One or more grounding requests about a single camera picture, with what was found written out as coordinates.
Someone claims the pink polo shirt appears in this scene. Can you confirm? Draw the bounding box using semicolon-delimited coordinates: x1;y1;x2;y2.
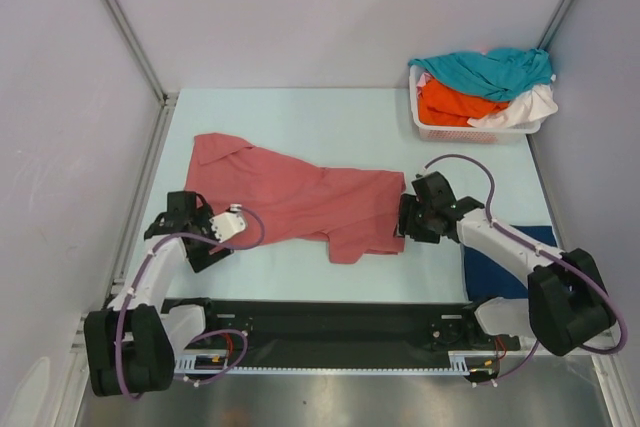
185;133;406;264

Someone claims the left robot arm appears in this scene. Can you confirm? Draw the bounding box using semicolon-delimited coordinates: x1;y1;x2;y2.
84;191;247;398

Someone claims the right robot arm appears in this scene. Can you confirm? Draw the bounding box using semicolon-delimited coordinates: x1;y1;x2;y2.
397;172;616;356

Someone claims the white plastic laundry basket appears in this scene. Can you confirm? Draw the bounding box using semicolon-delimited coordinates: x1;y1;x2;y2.
408;66;541;145

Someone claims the folded navy blue shirt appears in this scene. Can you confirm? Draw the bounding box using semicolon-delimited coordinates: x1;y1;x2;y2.
459;221;560;301

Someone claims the orange t shirt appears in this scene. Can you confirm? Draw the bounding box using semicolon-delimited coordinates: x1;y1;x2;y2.
417;79;509;127

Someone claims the white t shirt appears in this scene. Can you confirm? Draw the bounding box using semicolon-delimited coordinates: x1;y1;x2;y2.
467;84;559;129

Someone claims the teal t shirt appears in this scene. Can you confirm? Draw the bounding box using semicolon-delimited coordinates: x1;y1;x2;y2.
408;48;554;102

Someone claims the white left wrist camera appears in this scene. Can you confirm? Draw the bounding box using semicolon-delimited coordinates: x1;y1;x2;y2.
209;204;247;242

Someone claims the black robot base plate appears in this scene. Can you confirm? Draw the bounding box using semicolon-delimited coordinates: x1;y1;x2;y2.
184;298;520;370

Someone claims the white slotted cable duct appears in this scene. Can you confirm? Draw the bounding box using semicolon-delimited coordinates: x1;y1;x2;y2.
174;349;498;380

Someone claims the aluminium frame post left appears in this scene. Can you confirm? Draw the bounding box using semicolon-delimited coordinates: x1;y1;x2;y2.
100;0;168;106

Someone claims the aluminium frame rail front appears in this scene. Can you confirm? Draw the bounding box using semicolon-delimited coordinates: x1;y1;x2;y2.
70;313;618;355

